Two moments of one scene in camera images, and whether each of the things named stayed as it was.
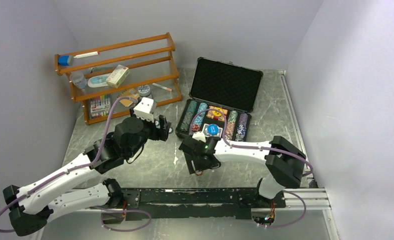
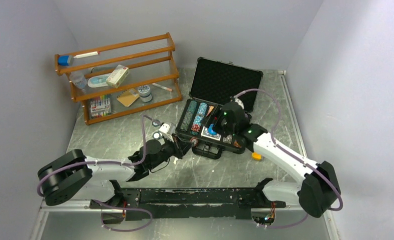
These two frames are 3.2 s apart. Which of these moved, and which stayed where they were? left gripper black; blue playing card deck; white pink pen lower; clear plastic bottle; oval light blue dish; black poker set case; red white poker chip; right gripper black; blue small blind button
Moved: left gripper black; red white poker chip; right gripper black
Stayed: blue playing card deck; oval light blue dish; white pink pen lower; blue small blind button; clear plastic bottle; black poker set case
